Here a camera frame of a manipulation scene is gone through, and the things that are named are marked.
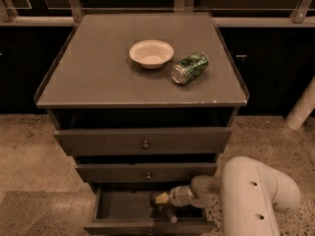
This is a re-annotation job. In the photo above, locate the grey top drawer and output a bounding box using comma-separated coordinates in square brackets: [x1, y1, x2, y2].
[54, 127, 231, 156]

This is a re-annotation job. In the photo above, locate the grey bottom drawer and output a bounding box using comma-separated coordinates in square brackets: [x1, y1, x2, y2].
[85, 182, 215, 236]

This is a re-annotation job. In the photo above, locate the clear plastic water bottle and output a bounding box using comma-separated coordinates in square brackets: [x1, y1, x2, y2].
[150, 191, 178, 223]

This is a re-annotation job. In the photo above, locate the metal railing frame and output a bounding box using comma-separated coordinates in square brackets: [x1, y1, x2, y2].
[0, 0, 315, 28]

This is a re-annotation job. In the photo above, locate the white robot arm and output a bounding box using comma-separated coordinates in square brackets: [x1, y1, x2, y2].
[151, 156, 301, 236]

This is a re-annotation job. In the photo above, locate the grey drawer cabinet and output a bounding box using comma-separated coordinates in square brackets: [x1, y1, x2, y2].
[33, 12, 250, 236]

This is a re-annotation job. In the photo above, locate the grey middle drawer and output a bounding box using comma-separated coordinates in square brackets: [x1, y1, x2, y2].
[76, 162, 218, 183]

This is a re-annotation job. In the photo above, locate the white cylindrical post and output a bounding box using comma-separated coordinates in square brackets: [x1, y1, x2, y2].
[284, 76, 315, 130]

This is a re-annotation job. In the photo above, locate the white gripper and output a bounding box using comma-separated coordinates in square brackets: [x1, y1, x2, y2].
[155, 185, 195, 207]

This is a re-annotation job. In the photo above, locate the green soda can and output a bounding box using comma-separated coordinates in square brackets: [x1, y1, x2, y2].
[171, 52, 209, 85]

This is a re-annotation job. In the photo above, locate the grey drawer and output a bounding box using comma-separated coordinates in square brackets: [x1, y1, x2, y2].
[54, 127, 231, 156]
[76, 162, 218, 183]
[85, 182, 215, 236]

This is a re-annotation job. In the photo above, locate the white paper bowl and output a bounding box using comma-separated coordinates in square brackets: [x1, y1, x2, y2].
[129, 39, 174, 69]

